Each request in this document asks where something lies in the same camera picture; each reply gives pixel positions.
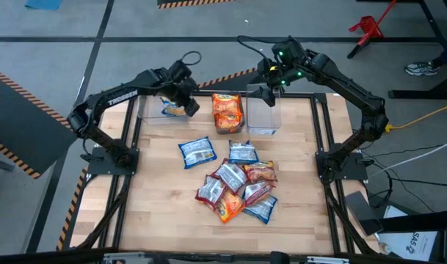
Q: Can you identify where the red metal stand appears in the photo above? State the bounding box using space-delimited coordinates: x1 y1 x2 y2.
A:
347 0 399 47

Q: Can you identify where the black stand bar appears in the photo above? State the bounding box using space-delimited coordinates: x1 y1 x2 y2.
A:
379 208 447 264

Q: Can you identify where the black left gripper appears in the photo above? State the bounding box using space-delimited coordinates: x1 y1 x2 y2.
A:
166 75 201 118

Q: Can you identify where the black floor cable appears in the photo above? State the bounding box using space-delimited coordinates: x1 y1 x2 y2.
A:
357 143 447 153
390 177 447 187

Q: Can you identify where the red roast beef noodle pack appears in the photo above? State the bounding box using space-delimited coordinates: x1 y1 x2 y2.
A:
242 160 278 183
211 158 248 194
195 175 228 210
241 180 275 207

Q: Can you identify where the person's shoe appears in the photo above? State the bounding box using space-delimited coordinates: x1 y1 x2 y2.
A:
404 61 440 77

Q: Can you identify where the small black hazard-edged mat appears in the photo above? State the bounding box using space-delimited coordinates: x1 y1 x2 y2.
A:
156 0 237 10

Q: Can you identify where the black desk leg frame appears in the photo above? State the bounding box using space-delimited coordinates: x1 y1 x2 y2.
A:
387 0 447 100

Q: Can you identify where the black yellow hazard tape strip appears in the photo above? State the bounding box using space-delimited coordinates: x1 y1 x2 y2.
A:
56 167 89 252

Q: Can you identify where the yellow extension cable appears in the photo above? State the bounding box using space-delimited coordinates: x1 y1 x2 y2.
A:
383 99 447 133

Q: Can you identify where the blue floor mat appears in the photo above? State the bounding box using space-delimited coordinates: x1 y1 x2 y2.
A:
23 0 63 11

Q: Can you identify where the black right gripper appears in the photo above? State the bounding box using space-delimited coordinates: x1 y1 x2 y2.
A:
247 58 301 109

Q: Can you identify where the silver metal bracket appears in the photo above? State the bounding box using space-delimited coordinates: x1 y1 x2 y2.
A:
306 255 351 264
103 251 145 263

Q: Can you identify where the smoked dark plastic bin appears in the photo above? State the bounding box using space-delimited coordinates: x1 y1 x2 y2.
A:
210 89 246 135

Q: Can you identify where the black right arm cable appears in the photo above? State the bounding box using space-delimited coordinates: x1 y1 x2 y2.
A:
236 34 283 64

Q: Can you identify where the dark grey flat panel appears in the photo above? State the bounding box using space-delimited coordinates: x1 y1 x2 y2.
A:
346 190 384 235

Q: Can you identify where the white cable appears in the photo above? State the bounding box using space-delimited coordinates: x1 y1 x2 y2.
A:
369 137 447 177

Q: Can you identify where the black hazard-edged wedge mat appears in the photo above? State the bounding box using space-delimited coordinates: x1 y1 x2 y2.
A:
197 64 286 95

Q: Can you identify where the clear plastic bin with label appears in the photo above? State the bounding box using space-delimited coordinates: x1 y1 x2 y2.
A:
245 83 283 136

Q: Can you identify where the white printed box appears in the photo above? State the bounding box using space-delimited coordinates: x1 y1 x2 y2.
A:
377 205 439 262

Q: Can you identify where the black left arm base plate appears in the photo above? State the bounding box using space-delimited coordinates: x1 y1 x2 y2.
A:
86 146 139 176

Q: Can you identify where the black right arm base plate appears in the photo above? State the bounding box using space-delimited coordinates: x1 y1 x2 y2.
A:
316 151 369 181

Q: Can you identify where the large black hazard-edged mat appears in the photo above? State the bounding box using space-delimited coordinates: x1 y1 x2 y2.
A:
0 65 72 180

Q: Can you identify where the wide clear plastic bin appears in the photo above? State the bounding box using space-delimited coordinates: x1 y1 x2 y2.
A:
131 83 190 125

